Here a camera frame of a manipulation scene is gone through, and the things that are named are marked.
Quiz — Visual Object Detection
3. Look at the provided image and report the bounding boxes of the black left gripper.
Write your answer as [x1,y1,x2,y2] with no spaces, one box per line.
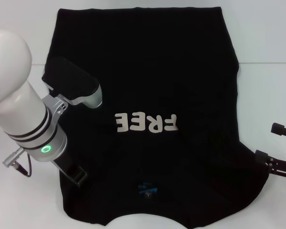
[51,155,89,187]

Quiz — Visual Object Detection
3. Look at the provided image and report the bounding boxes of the black T-shirt with FREE print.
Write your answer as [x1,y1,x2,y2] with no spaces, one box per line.
[42,6,270,229]

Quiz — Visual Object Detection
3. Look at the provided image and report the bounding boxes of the left arm cable, silver plug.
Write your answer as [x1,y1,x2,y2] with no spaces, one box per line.
[2,147,33,177]

